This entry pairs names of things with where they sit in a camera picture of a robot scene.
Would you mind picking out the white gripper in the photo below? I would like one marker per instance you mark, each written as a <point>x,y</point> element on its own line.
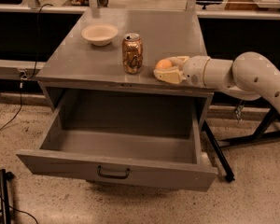
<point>194,70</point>

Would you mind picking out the orange fruit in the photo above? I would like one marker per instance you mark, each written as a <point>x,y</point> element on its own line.
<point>163,64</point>

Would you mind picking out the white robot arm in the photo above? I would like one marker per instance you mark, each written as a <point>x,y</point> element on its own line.
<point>249,77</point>

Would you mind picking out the grey open top drawer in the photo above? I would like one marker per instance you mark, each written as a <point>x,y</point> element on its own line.
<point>156,136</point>

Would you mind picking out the gold soda can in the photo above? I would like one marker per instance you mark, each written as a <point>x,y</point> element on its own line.
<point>132,53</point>

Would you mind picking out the white bowl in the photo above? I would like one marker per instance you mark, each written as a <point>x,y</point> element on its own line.
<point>100,34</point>

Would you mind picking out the grey cabinet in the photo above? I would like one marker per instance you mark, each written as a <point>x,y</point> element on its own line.
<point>101,76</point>

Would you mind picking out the black stand lower left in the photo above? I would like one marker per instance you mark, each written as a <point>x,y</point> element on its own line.
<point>4,198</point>

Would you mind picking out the black stand frame right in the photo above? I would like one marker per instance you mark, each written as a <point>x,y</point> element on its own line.
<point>260,135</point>

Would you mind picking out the black drawer handle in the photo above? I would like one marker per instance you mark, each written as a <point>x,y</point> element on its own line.
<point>112,174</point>

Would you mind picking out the grey rail bench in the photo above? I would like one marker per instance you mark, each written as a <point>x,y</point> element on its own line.
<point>21,69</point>

